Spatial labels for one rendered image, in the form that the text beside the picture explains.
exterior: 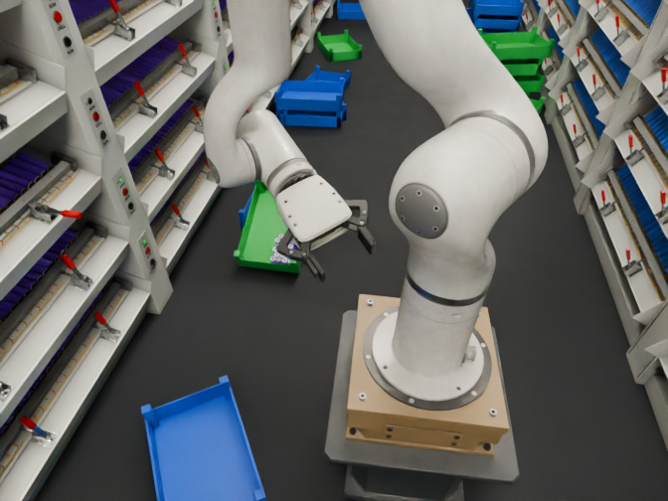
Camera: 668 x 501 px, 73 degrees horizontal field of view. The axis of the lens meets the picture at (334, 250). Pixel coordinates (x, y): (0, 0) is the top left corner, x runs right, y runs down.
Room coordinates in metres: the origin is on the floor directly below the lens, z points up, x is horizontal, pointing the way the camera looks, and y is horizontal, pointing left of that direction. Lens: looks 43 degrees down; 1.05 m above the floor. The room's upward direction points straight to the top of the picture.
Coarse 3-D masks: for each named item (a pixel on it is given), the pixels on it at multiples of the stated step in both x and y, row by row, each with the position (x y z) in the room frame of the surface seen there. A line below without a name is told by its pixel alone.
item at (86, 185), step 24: (48, 144) 0.85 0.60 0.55; (0, 168) 0.78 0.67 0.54; (72, 168) 0.83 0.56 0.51; (96, 168) 0.84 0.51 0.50; (72, 192) 0.77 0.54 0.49; (96, 192) 0.82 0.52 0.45; (24, 240) 0.62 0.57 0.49; (48, 240) 0.65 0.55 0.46; (0, 264) 0.56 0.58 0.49; (24, 264) 0.58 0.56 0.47; (0, 288) 0.52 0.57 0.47
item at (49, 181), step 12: (60, 168) 0.80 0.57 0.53; (48, 180) 0.76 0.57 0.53; (60, 180) 0.78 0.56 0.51; (36, 192) 0.72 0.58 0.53; (48, 192) 0.74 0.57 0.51; (24, 204) 0.68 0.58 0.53; (0, 216) 0.64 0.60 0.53; (12, 216) 0.65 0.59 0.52; (0, 228) 0.62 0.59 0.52; (0, 240) 0.60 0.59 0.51
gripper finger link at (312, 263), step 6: (288, 252) 0.52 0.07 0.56; (294, 252) 0.52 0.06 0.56; (294, 258) 0.52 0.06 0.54; (300, 258) 0.51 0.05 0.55; (306, 258) 0.51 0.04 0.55; (312, 258) 0.50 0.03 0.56; (306, 264) 0.51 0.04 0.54; (312, 264) 0.50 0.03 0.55; (318, 264) 0.49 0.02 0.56; (312, 270) 0.49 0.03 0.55; (318, 270) 0.48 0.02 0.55; (318, 276) 0.49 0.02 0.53; (324, 276) 0.48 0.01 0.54
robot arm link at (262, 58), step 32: (256, 0) 0.68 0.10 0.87; (288, 0) 0.72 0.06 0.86; (256, 32) 0.68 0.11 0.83; (288, 32) 0.71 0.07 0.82; (256, 64) 0.67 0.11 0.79; (288, 64) 0.70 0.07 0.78; (224, 96) 0.66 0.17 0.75; (256, 96) 0.66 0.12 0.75; (224, 128) 0.63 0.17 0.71; (224, 160) 0.62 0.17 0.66
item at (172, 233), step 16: (192, 176) 1.33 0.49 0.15; (208, 176) 1.37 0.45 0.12; (176, 192) 1.25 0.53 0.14; (192, 192) 1.27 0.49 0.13; (208, 192) 1.30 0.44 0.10; (176, 208) 1.11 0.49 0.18; (192, 208) 1.21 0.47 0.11; (160, 224) 1.08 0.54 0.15; (176, 224) 1.11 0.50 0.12; (192, 224) 1.13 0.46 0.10; (160, 240) 1.04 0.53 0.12; (176, 240) 1.05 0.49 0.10; (176, 256) 1.02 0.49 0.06
